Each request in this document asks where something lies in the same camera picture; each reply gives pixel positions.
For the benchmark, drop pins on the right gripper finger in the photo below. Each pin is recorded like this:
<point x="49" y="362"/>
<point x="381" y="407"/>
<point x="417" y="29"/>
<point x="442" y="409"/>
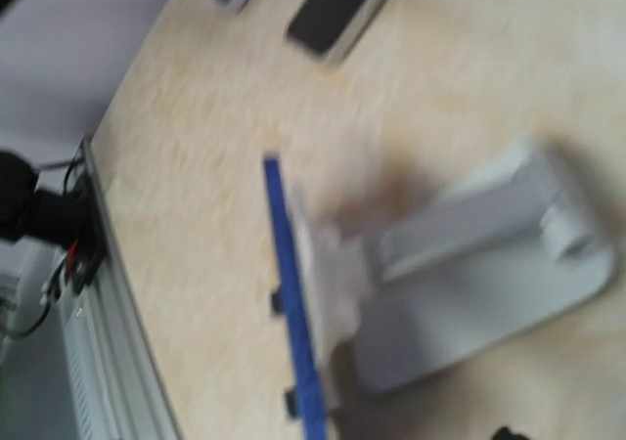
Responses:
<point x="505" y="433"/>

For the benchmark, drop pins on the grey folding phone stand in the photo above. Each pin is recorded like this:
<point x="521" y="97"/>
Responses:
<point x="513" y="246"/>

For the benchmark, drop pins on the blue phone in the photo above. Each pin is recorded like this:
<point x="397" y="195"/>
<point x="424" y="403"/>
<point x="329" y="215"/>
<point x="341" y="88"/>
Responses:
<point x="304" y="401"/>

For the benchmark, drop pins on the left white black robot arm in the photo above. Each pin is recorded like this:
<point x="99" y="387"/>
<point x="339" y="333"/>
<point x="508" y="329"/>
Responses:
<point x="28" y="211"/>

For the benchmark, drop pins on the front aluminium rail base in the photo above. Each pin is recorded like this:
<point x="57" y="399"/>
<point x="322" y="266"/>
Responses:
<point x="114" y="382"/>

